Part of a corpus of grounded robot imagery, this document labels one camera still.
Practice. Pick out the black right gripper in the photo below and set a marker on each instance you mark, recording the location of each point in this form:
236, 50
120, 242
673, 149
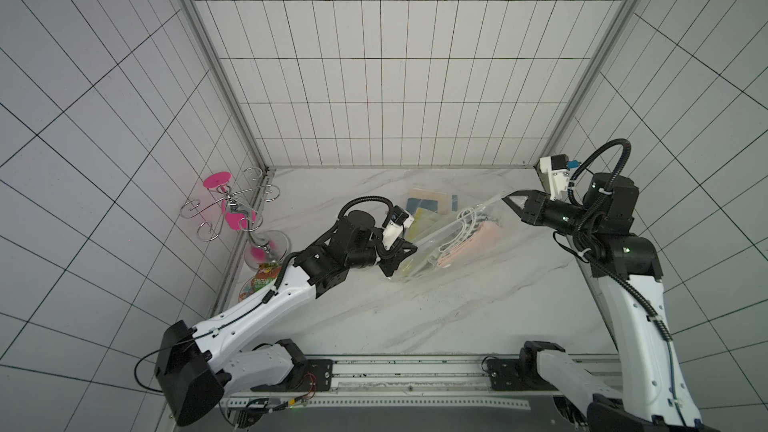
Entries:
534, 209

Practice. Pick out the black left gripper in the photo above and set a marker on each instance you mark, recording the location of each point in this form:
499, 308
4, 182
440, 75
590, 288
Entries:
394, 256

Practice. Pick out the blue and beige towel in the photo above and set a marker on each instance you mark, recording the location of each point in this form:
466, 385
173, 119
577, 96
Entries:
438, 202

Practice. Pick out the clear plastic vacuum bag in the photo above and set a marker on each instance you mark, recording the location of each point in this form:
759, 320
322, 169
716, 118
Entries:
423, 262

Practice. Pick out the pink towel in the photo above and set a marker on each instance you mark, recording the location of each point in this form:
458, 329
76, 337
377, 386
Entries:
485, 235

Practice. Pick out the pale yellow towel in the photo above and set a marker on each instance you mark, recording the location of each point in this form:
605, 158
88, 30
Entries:
424, 222

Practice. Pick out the green white striped towel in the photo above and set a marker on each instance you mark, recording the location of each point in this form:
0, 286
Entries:
470, 220

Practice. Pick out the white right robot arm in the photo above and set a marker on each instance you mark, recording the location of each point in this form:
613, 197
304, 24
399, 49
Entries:
654, 395

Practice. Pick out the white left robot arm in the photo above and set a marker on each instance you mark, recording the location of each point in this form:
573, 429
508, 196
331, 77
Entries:
197, 366

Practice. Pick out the colourful snack packet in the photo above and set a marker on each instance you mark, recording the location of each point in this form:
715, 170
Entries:
264, 276

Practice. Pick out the aluminium mounting rail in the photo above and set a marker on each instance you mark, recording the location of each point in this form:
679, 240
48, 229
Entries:
426, 383

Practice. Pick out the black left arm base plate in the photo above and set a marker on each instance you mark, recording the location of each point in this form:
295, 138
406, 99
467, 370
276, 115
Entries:
304, 374

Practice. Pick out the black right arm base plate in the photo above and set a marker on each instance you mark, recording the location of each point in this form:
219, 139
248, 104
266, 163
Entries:
519, 374

